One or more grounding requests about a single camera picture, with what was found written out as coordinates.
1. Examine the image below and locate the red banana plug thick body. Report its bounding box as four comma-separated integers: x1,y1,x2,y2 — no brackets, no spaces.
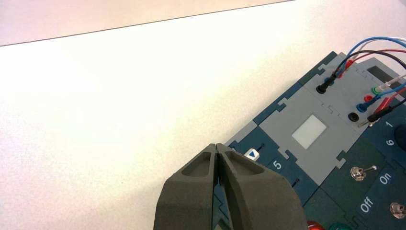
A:
374,88,406,114

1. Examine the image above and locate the dark rectangular display screen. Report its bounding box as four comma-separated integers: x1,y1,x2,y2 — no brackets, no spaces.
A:
366,65,406,90

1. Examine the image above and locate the dark blue rotary knob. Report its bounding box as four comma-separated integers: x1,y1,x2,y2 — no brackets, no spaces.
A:
394,124,406,151

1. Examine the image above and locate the blue banana plug with cable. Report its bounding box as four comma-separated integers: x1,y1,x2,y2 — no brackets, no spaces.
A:
356,81,406,114

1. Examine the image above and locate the red banana plug thin cable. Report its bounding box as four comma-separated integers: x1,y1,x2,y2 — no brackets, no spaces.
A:
337,48,406,79

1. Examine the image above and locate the white plug in green socket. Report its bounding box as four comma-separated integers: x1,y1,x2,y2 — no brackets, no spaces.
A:
371,74,406,95

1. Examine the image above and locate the blue cable long arc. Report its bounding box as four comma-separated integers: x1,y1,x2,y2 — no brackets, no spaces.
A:
324,36,406,86

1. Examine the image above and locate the silver toggle switch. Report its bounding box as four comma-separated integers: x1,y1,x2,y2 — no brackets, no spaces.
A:
350,165,378,182
390,202,406,220

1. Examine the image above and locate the white slider handle blue triangle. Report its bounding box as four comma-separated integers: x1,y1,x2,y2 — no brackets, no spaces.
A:
245,148,260,161

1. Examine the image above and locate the white square panel window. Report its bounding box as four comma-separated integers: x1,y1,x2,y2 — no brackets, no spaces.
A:
291,115,327,150

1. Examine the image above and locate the black banana plug long cable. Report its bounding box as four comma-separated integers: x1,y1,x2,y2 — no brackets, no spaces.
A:
316,49,406,94

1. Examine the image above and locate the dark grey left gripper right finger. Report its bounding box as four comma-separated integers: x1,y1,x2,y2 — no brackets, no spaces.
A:
217,143,309,230

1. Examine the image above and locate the black banana plug metal tip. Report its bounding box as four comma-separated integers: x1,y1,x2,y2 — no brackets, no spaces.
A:
358,98,406,128

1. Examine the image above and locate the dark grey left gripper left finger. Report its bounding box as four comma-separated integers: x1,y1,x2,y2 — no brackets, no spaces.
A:
153,143,220,230

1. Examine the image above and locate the teal and grey task board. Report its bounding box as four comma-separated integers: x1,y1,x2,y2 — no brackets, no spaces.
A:
213,50,406,230

